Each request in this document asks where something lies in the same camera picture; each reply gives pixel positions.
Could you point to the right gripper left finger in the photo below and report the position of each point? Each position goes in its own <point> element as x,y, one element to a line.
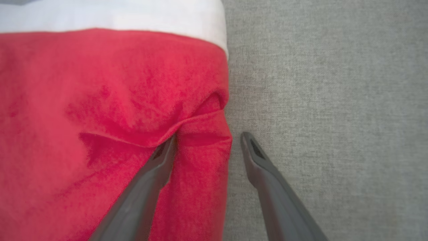
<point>137,201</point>

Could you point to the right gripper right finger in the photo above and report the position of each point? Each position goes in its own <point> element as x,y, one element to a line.
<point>281,201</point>

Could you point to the red garment with white hem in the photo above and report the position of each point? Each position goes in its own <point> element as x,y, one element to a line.
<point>100,117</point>

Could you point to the grey fabric sofa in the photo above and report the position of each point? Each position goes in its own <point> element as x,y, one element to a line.
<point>334,100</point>

